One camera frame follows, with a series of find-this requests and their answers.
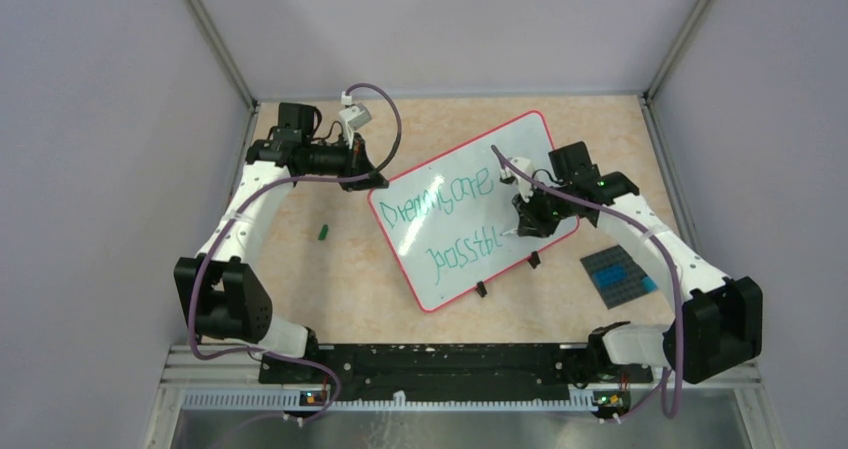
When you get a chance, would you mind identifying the black whiteboard clip upper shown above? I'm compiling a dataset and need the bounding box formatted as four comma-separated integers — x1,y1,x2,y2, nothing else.
527,251,541,269

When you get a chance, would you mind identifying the white slotted cable duct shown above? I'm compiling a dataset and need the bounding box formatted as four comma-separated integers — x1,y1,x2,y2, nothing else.
182,389,597,412

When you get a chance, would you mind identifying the aluminium frame rail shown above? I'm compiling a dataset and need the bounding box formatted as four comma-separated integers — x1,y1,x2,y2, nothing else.
142,343,783,449

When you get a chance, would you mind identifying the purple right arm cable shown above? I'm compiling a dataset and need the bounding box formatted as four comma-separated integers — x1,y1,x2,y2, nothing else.
490,144,685,422

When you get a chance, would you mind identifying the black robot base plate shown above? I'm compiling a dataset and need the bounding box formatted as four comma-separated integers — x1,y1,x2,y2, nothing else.
258,343,654,402

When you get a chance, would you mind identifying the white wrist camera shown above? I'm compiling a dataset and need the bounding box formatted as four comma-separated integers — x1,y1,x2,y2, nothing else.
500,157,535,203
338,92,372,149

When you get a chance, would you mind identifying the light blue lego brick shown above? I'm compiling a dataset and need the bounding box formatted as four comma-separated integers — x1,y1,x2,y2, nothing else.
641,276,657,293

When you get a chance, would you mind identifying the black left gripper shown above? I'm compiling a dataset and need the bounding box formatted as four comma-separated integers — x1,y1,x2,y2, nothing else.
303,131,389,192

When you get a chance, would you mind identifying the red-edged whiteboard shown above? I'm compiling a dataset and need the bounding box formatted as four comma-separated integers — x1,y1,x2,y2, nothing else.
368,111,579,312

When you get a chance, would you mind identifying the black whiteboard clip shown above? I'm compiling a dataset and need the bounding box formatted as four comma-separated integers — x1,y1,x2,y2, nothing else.
475,281,488,298
527,251,541,269

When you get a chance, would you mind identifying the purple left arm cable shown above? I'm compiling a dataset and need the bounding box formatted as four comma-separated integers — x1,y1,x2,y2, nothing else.
188,82,403,427

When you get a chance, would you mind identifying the black whiteboard clip lower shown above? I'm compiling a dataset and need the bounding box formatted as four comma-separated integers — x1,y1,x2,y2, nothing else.
475,281,488,298

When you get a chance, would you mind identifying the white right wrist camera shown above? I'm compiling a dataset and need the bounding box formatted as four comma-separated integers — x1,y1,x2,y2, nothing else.
500,157,535,203

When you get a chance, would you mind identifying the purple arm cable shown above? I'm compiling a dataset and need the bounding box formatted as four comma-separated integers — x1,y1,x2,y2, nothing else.
490,144,685,422
188,82,403,427

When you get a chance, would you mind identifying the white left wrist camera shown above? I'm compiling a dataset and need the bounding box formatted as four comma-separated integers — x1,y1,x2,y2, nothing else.
338,92,372,149

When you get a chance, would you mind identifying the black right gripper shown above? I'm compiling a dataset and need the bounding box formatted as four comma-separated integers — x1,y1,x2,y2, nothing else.
513,178,573,238

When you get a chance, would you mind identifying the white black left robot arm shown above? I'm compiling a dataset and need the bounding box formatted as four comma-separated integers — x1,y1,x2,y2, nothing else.
174,100,389,383

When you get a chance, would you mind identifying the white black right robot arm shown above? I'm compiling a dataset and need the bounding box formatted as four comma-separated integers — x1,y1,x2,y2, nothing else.
499,142,763,384

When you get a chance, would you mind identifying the grey lego baseplate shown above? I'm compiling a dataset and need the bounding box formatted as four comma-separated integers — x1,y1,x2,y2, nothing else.
580,246,657,309

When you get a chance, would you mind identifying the blue lego brick on plate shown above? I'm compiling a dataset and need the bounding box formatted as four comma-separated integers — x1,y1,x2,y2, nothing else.
592,265,628,288

